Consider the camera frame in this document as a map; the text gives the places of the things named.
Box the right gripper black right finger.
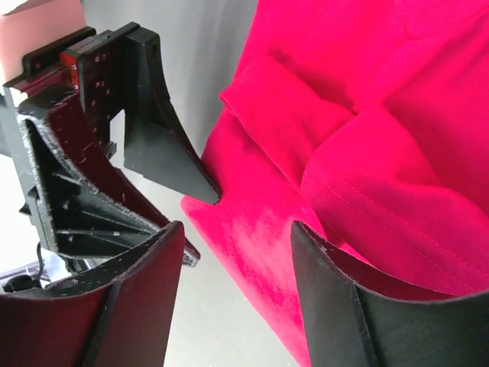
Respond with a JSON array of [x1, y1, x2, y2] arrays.
[[291, 221, 488, 366]]

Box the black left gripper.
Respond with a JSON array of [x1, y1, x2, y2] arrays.
[[4, 22, 221, 259]]

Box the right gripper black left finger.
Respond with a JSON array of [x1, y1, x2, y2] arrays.
[[1, 221, 184, 366]]

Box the crimson red t-shirt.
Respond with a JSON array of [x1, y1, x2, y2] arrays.
[[182, 1, 488, 366]]

